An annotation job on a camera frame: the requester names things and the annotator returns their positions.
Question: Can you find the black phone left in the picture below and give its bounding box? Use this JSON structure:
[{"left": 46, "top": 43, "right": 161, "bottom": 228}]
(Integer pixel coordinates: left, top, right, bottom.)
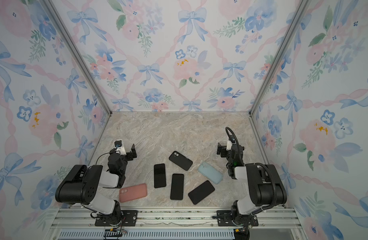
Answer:
[{"left": 154, "top": 164, "right": 167, "bottom": 189}]

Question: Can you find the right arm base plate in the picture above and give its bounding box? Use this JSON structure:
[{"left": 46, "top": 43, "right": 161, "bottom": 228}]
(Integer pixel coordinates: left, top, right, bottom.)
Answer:
[{"left": 212, "top": 210, "right": 259, "bottom": 228}]

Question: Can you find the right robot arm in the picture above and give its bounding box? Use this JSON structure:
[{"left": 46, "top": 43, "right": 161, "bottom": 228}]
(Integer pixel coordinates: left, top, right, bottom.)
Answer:
[{"left": 213, "top": 142, "right": 287, "bottom": 226}]

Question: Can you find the light blue phone case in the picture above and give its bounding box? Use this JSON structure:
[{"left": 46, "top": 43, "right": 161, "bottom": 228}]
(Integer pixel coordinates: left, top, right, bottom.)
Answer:
[{"left": 198, "top": 162, "right": 223, "bottom": 185}]

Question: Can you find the blue phone black screen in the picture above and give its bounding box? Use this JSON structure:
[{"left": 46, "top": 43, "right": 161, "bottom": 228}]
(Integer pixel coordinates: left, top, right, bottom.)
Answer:
[{"left": 170, "top": 174, "right": 185, "bottom": 201}]

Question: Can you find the aluminium corner post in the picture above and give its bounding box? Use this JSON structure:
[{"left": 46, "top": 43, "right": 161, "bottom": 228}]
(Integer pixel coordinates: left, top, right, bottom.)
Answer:
[
  {"left": 39, "top": 0, "right": 112, "bottom": 115},
  {"left": 249, "top": 0, "right": 310, "bottom": 116}
]

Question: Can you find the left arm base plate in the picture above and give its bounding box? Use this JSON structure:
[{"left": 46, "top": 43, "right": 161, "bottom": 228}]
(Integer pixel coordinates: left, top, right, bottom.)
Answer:
[{"left": 95, "top": 210, "right": 139, "bottom": 227}]

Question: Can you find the black phone right tilted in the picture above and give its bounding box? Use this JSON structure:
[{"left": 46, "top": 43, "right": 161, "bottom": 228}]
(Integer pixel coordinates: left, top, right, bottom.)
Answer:
[{"left": 188, "top": 181, "right": 215, "bottom": 205}]

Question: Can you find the right aluminium corner post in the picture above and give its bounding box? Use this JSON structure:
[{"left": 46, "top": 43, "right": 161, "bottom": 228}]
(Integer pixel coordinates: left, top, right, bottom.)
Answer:
[{"left": 249, "top": 0, "right": 310, "bottom": 116}]

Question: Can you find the aluminium rail frame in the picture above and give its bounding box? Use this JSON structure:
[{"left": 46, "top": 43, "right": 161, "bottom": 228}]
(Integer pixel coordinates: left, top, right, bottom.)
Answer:
[{"left": 45, "top": 207, "right": 307, "bottom": 240}]

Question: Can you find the left aluminium corner post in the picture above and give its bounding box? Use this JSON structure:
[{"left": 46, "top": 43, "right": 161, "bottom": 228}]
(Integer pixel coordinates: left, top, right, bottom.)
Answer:
[{"left": 39, "top": 0, "right": 112, "bottom": 115}]

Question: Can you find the black phone case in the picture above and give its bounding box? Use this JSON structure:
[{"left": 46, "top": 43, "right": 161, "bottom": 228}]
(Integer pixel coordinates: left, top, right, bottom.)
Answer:
[{"left": 169, "top": 151, "right": 193, "bottom": 171}]

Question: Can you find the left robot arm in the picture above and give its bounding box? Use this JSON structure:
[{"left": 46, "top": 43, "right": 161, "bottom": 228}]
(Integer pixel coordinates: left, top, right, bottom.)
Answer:
[{"left": 55, "top": 140, "right": 137, "bottom": 226}]

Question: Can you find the pink phone case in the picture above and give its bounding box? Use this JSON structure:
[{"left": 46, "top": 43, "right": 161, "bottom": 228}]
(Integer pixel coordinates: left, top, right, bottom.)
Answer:
[{"left": 119, "top": 183, "right": 148, "bottom": 203}]

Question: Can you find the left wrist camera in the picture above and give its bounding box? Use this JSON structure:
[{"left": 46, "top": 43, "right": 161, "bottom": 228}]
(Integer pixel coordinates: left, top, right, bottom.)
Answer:
[{"left": 114, "top": 140, "right": 127, "bottom": 156}]

